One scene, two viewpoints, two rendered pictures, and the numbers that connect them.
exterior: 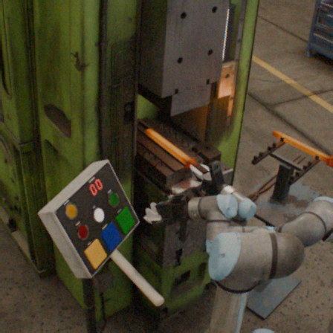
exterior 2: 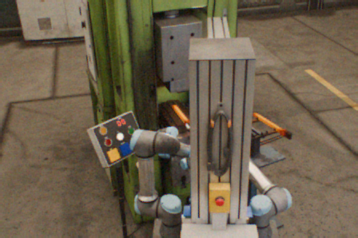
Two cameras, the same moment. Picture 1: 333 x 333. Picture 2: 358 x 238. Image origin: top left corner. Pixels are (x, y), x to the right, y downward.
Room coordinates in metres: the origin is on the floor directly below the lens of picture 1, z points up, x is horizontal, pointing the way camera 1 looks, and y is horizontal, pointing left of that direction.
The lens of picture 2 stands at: (-0.87, -1.07, 2.60)
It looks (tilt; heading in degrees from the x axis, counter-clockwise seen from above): 29 degrees down; 22
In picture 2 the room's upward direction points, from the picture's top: 2 degrees counter-clockwise
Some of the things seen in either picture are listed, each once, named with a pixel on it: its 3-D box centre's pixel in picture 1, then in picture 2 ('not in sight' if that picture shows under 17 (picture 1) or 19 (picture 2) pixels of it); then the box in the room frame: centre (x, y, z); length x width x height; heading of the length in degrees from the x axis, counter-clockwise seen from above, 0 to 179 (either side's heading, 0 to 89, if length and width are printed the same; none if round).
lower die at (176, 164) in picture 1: (155, 149); (175, 116); (1.93, 0.08, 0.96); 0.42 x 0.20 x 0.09; 41
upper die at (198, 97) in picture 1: (159, 79); (173, 74); (1.93, 0.08, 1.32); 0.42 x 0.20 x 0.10; 41
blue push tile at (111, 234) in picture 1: (110, 236); (125, 148); (1.29, 0.20, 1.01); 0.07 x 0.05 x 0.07; 156
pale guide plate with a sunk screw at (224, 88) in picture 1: (225, 79); not in sight; (2.08, -0.21, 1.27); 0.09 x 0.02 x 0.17; 131
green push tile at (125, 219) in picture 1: (124, 221); not in sight; (1.38, 0.15, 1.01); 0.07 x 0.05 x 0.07; 156
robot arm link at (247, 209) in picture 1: (241, 206); not in sight; (1.54, -0.29, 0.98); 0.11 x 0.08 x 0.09; 41
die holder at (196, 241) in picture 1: (160, 189); (181, 141); (1.97, 0.04, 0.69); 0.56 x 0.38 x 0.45; 41
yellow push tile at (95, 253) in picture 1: (95, 253); (113, 155); (1.20, 0.24, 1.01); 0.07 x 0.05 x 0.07; 156
